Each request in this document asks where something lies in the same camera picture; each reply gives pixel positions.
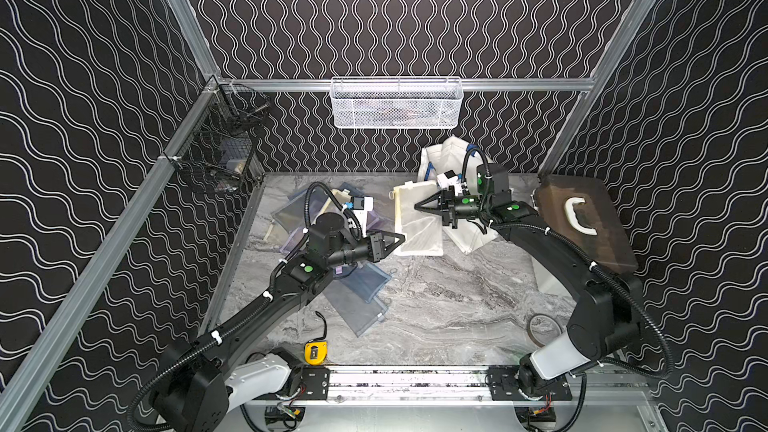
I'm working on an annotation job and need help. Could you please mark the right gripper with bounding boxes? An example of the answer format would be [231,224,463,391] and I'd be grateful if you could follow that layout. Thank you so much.
[414,187,491,228]

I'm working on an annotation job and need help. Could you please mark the yellow trim mesh pouch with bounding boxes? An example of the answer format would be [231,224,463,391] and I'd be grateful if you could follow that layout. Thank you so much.
[393,181,443,257]

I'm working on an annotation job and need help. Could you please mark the white canvas tote bag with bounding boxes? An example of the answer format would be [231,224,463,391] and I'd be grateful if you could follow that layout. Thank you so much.
[417,136,498,254]

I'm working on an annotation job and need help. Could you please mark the grey blue mesh pouch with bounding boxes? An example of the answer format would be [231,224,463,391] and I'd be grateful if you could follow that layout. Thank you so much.
[324,281,388,337]

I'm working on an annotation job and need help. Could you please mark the purple trim mesh pouch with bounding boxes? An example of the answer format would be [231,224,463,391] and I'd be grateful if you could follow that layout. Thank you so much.
[279,209,386,255]

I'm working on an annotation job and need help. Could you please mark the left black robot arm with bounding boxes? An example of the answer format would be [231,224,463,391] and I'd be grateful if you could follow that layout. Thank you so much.
[126,200,406,431]

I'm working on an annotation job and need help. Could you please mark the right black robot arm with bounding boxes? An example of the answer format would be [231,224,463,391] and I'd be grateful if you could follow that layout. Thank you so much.
[414,146,675,398]

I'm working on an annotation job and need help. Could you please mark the yellow tape measure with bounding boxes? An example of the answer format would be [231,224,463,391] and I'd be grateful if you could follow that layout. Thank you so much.
[304,311,328,366]

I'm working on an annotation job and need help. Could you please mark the brown lid storage box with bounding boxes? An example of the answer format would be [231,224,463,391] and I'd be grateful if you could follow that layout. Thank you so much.
[534,175,638,274]

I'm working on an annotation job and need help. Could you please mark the white wire mesh basket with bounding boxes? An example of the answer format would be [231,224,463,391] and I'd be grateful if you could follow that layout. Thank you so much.
[329,77,464,129]

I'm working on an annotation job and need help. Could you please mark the brown tape roll ring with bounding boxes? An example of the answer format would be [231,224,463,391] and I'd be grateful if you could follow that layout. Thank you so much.
[526,313,565,350]

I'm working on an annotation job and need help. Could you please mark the black wire basket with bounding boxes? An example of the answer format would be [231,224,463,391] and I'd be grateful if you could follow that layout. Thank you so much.
[172,85,272,196]

